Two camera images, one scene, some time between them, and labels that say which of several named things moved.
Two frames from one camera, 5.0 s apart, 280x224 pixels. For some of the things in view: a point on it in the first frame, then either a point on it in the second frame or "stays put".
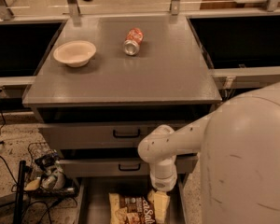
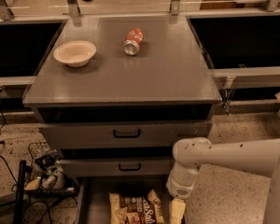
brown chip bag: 130,209 stays put
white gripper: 163,181 to 179,189
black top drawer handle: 126,135 stays put
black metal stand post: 20,195 stays put
